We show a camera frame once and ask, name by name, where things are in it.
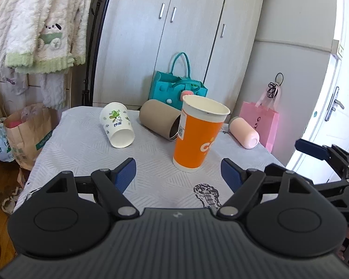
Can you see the teal felt handbag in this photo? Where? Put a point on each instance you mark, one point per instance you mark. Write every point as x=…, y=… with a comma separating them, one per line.
x=165, y=91

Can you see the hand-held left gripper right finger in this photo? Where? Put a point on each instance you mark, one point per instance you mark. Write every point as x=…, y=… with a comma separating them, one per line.
x=231, y=175

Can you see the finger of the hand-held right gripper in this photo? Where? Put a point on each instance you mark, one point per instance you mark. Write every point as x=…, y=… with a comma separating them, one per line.
x=328, y=183
x=309, y=148

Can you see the pink cup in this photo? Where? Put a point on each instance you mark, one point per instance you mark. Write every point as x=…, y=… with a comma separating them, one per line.
x=244, y=132

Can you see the grey patterned tablecloth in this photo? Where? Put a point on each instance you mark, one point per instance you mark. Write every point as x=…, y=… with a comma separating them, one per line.
x=84, y=157

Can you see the black stand pole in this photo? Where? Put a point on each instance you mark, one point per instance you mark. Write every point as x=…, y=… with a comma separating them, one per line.
x=90, y=49

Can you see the pink paper bag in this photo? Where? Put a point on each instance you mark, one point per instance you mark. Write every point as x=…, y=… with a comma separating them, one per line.
x=263, y=122

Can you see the brown paper cup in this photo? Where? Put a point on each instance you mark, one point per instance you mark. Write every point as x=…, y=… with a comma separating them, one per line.
x=157, y=117

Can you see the brown paper bag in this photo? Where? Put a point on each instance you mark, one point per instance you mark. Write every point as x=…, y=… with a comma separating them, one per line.
x=26, y=139

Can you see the white door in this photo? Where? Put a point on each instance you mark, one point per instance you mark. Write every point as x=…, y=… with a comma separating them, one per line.
x=314, y=98

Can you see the white fuzzy pajama top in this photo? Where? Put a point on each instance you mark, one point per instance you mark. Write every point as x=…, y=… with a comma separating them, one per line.
x=46, y=20

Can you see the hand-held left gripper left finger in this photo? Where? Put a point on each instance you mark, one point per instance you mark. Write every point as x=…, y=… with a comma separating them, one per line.
x=125, y=175

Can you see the orange paper cup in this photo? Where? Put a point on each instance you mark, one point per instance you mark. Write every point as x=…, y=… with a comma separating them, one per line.
x=194, y=139

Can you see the white cup with green print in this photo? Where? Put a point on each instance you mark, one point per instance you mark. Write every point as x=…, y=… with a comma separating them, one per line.
x=117, y=125

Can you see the grey wardrobe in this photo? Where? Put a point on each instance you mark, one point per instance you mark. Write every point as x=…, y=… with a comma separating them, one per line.
x=192, y=26

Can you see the white fuzzy pajama pants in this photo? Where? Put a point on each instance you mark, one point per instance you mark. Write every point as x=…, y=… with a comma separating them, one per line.
x=53, y=87

